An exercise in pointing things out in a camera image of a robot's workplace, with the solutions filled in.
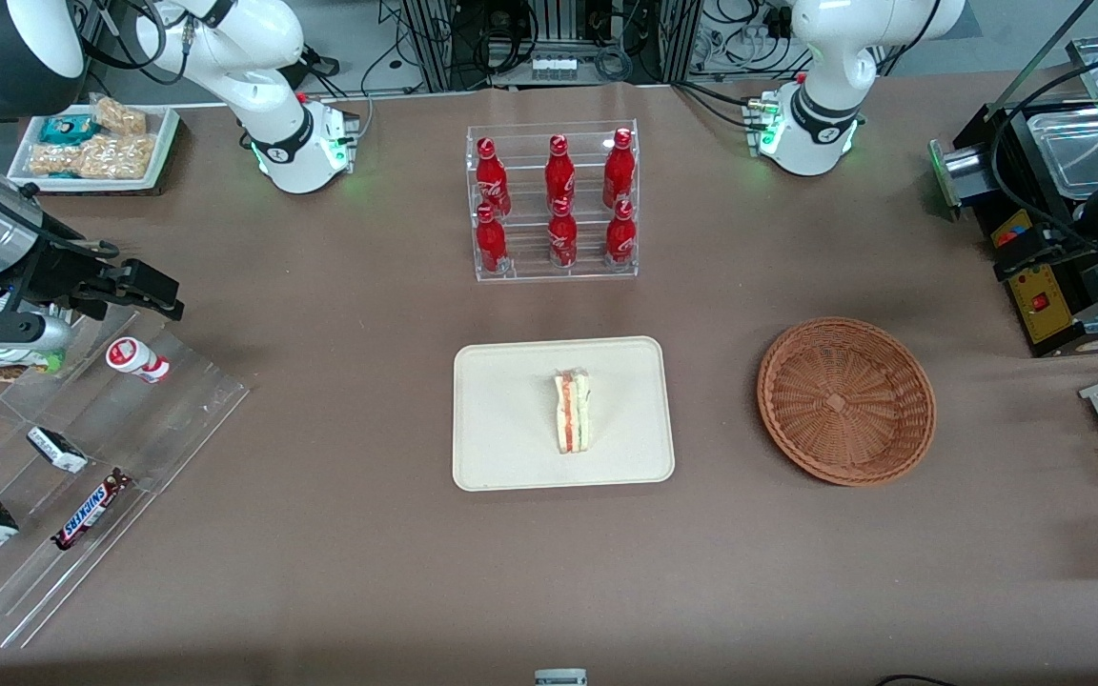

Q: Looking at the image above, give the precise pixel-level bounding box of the teal snack packet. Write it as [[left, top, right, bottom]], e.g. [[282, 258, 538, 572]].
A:
[[38, 113, 98, 146]]

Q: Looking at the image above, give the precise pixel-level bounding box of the black cable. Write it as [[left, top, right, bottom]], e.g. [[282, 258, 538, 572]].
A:
[[985, 43, 1098, 251]]

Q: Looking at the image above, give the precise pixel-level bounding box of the red cola bottle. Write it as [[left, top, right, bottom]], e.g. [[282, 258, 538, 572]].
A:
[[475, 204, 511, 276], [548, 198, 580, 271], [475, 136, 513, 218], [602, 128, 637, 211], [544, 134, 578, 212], [604, 198, 638, 269]]

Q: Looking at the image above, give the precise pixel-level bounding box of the Snickers chocolate bar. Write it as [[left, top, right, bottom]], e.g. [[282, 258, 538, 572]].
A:
[[51, 468, 133, 553]]

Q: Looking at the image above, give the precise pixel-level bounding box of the white snack tray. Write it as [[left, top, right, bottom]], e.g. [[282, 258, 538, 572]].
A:
[[7, 99, 181, 196]]

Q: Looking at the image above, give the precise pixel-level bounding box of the triangle sandwich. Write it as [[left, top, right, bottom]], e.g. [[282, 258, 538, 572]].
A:
[[552, 369, 594, 455]]

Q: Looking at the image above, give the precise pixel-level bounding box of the silver metal appliance plate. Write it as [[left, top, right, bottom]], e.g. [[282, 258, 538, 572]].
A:
[[1024, 103, 1098, 199]]

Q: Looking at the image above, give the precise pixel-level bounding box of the black appliance with yellow panel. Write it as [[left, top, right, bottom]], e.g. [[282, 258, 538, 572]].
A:
[[928, 93, 1098, 360]]

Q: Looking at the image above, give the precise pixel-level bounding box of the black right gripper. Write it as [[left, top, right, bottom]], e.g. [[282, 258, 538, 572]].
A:
[[6, 238, 186, 322]]

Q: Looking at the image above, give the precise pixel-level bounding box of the clear acrylic bottle rack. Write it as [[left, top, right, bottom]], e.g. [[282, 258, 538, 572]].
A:
[[465, 119, 641, 283]]

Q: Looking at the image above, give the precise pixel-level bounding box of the clear acrylic stepped display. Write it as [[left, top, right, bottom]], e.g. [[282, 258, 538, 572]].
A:
[[0, 305, 251, 650]]

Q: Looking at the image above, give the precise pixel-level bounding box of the large clear peanut snack bag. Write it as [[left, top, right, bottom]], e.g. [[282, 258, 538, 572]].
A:
[[28, 132, 159, 182]]

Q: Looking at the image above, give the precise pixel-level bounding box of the cream rectangular serving tray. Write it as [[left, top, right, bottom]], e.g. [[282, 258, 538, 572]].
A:
[[452, 335, 676, 493]]

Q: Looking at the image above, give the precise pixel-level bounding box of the red white yogurt cup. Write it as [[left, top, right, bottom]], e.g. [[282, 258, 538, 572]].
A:
[[105, 335, 172, 385]]

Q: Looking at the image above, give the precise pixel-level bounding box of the large round wicker basket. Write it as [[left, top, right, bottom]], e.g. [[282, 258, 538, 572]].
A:
[[756, 316, 938, 488]]

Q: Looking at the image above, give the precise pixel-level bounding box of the aluminium equipment rack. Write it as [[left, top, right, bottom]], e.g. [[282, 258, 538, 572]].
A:
[[376, 0, 704, 93]]

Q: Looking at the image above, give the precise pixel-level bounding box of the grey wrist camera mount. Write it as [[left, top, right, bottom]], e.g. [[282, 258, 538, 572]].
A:
[[0, 307, 75, 352]]

